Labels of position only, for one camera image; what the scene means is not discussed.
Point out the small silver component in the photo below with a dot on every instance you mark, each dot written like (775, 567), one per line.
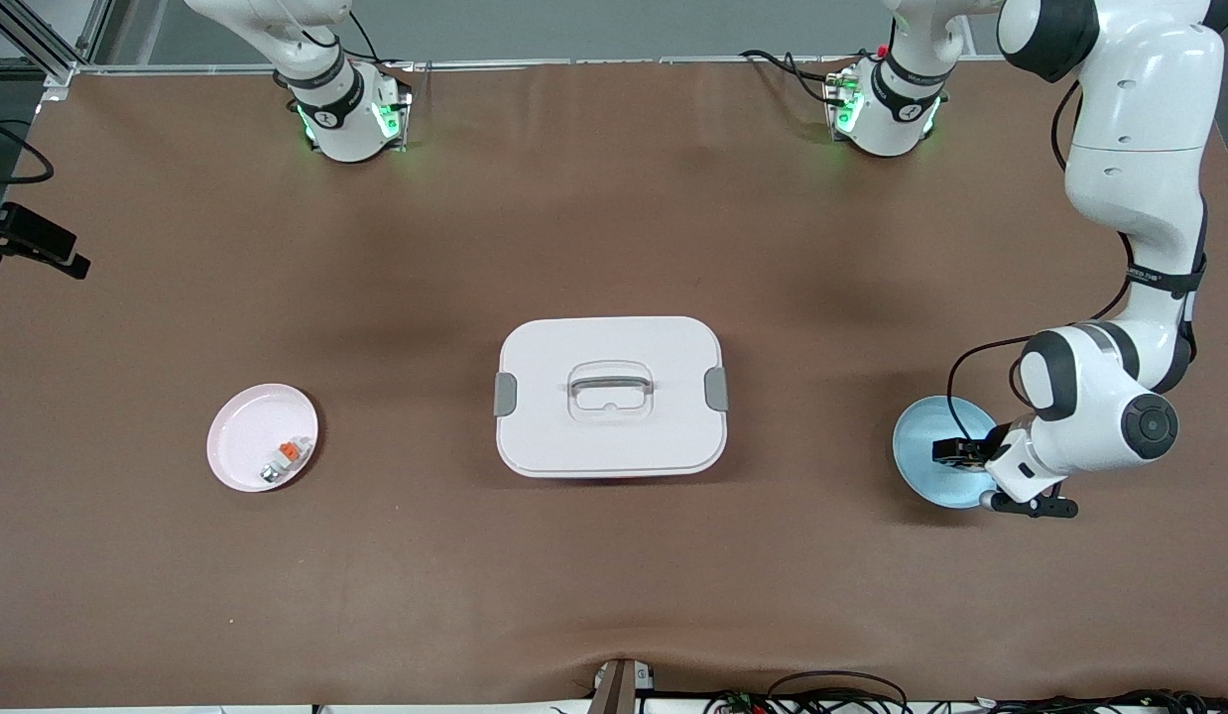
(272, 474)

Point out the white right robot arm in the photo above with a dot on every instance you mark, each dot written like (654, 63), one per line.
(341, 129)

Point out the blue round plate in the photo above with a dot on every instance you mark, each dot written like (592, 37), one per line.
(921, 471)

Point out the white lunch box grey latches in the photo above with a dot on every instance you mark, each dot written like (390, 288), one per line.
(614, 436)

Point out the pink round plate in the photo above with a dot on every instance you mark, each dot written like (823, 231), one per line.
(242, 436)

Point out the aluminium frame profile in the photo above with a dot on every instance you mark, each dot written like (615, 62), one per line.
(49, 55)

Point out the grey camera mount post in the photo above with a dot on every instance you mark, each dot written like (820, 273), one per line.
(619, 689)

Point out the small orange white connector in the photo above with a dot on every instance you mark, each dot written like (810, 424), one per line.
(291, 452)

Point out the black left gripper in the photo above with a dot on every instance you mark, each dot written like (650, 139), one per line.
(971, 451)

